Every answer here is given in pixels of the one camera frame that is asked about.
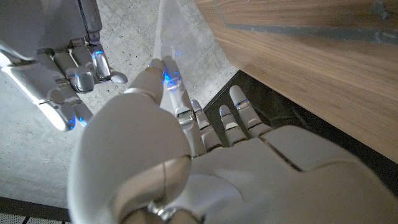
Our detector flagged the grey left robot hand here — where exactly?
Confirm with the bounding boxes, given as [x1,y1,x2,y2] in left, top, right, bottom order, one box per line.
[67,55,398,224]

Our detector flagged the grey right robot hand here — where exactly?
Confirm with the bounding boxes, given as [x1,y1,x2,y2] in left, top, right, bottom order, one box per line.
[0,0,128,132]

